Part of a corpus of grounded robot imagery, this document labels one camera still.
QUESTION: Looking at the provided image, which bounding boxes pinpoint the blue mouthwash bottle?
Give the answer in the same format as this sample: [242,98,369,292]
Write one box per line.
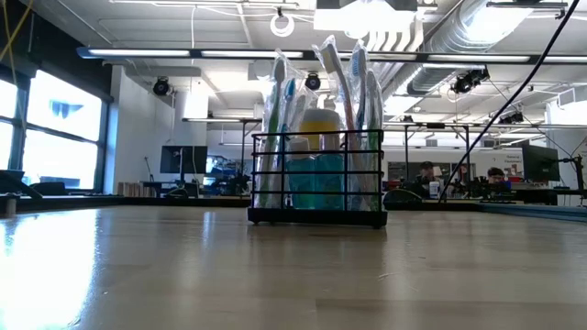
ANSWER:
[315,135,346,211]
[284,137,317,211]

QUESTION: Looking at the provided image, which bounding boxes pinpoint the black metal gantry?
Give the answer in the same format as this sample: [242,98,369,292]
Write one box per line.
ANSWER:
[182,117,285,184]
[361,121,587,193]

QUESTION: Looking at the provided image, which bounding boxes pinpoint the black computer monitor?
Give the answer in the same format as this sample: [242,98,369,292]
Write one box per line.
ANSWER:
[159,145,209,175]
[521,145,561,183]

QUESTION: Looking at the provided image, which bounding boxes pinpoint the person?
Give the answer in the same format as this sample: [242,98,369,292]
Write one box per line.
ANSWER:
[410,159,444,199]
[484,166,514,193]

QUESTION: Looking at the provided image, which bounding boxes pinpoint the long ceiling light strip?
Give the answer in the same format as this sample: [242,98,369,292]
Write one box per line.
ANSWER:
[76,47,587,64]

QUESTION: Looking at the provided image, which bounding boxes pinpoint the wooden crates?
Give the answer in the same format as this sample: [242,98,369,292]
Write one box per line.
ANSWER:
[116,181,161,197]

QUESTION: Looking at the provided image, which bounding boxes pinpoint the white ceiling light panel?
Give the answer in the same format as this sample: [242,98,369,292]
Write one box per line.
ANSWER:
[314,6,416,33]

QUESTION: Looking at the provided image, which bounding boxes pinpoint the large bright window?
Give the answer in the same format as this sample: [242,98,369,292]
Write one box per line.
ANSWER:
[0,68,111,193]

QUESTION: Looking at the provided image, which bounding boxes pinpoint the black chair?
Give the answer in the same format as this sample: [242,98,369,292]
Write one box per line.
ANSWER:
[31,181,68,197]

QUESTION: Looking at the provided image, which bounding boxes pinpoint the black wire caddy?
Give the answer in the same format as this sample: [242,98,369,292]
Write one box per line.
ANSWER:
[246,128,389,229]

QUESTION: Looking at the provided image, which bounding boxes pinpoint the white cable coil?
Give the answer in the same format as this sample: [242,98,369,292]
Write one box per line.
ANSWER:
[269,12,296,39]

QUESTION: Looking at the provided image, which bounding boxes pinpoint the silver ventilation duct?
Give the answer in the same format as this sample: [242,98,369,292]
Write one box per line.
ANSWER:
[341,0,537,109]

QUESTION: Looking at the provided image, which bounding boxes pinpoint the black cable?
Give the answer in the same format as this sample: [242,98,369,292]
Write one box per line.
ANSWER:
[438,0,582,204]

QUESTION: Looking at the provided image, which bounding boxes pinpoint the black ceiling camera rig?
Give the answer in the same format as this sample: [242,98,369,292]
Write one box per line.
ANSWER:
[451,67,491,95]

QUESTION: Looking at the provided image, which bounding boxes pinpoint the white wall poster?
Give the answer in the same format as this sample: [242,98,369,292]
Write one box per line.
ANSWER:
[493,150,524,181]

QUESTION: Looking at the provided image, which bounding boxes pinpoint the yellow hanging cord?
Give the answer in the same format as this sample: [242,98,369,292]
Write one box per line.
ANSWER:
[0,0,36,88]

